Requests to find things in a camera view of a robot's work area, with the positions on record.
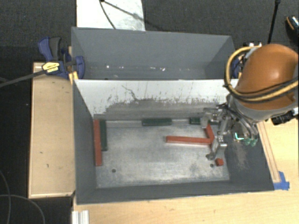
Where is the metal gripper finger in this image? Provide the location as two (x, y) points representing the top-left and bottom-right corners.
(200, 107), (225, 130)
(205, 136), (228, 161)

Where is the grey metal bin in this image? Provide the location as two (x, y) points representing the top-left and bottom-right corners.
(70, 26), (275, 205)

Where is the black cylinder on white bracket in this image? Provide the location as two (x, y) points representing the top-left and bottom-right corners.
(271, 108), (299, 126)

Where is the red-brown flat block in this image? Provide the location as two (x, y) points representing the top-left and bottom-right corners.
(165, 135), (214, 147)
(204, 123), (215, 141)
(93, 119), (104, 167)

